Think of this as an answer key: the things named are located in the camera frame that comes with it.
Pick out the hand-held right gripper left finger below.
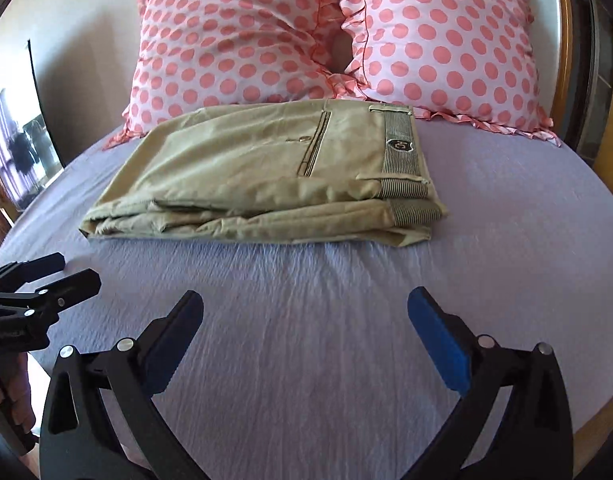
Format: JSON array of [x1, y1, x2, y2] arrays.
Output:
[[39, 290, 205, 480]]

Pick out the wooden bed frame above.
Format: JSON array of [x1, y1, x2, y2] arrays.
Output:
[[551, 0, 613, 201]]

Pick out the pink polka dot pillow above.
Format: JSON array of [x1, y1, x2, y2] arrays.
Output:
[[327, 0, 562, 148], [102, 0, 348, 151]]

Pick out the khaki pants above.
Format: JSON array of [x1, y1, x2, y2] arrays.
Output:
[[79, 100, 449, 252]]

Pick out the person's left hand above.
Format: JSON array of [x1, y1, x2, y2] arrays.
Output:
[[0, 352, 37, 433]]

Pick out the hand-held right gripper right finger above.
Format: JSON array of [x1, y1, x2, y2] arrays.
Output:
[[407, 286, 575, 480]]

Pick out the bed with lilac sheet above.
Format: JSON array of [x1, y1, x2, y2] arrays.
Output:
[[0, 121, 613, 480]]

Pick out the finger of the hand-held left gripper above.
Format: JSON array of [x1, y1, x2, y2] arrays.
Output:
[[0, 268, 102, 318], [0, 253, 66, 295]]

